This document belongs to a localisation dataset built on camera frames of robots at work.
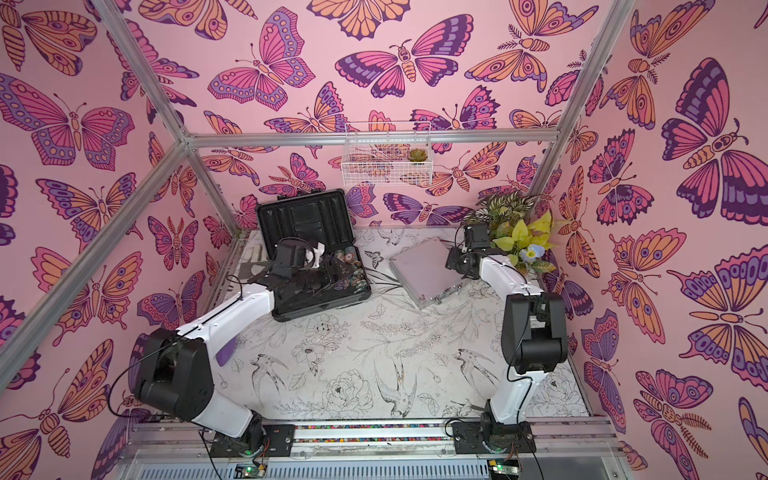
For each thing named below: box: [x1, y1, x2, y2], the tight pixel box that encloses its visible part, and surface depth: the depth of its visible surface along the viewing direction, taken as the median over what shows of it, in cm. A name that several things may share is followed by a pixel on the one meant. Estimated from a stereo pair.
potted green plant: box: [463, 191, 558, 273], surface depth 89 cm
